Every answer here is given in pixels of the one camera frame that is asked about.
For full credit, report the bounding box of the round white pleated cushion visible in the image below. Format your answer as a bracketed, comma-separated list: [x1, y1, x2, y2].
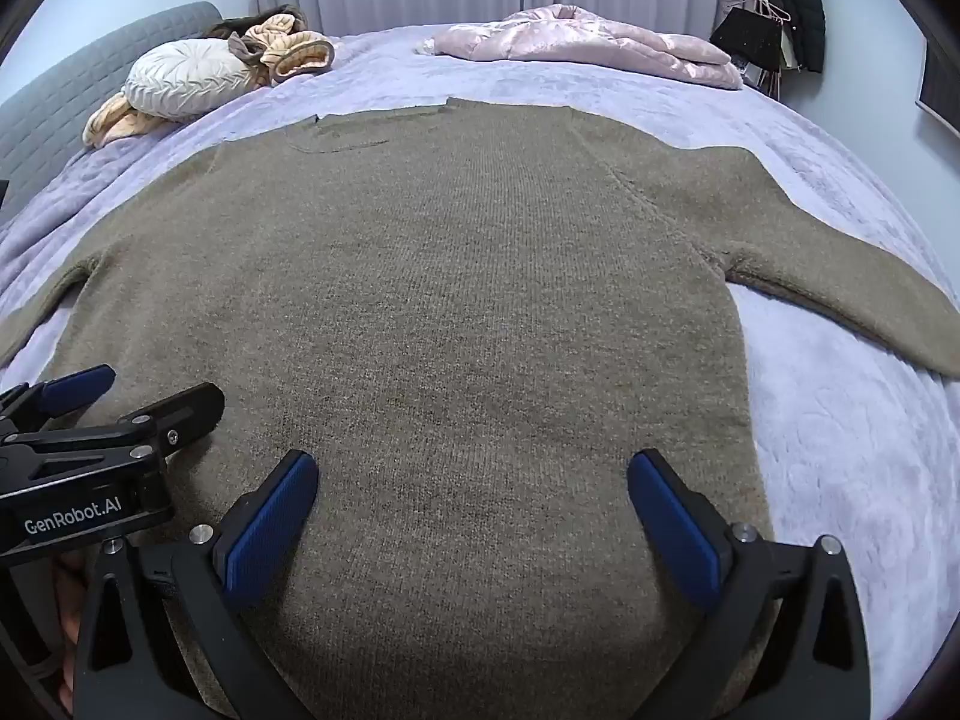
[124, 37, 260, 121]

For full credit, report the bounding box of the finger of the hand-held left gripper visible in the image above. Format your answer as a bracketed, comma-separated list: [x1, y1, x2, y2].
[0, 364, 117, 436]
[0, 382, 226, 496]

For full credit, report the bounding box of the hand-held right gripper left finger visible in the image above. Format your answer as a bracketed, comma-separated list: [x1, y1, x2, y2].
[71, 450, 320, 720]

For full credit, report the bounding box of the lilac plush blanket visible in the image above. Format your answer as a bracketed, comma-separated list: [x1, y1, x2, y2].
[0, 22, 960, 720]

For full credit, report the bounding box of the brown plush cloth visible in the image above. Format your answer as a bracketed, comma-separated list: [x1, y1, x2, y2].
[206, 6, 305, 42]

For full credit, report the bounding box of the black hanging bag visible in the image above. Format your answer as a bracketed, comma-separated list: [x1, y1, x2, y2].
[709, 7, 785, 70]

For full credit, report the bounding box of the peach striped plush garment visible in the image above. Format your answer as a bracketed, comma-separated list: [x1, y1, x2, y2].
[82, 11, 335, 149]

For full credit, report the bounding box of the pink shiny puffer jacket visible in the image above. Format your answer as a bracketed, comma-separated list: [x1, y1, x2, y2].
[414, 4, 745, 91]

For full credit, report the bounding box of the grey quilted headboard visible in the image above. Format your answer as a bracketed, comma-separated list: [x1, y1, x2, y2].
[0, 1, 224, 222]

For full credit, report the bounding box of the olive brown knit sweater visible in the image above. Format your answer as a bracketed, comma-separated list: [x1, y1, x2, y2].
[0, 97, 960, 720]

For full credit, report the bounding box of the black hanging coat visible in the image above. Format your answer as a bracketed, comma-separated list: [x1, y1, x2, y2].
[754, 0, 826, 74]

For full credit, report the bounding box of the person's left hand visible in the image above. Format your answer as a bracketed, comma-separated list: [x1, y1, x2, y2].
[56, 547, 85, 713]

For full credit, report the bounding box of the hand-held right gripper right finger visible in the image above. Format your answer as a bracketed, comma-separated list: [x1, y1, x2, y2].
[626, 448, 875, 720]

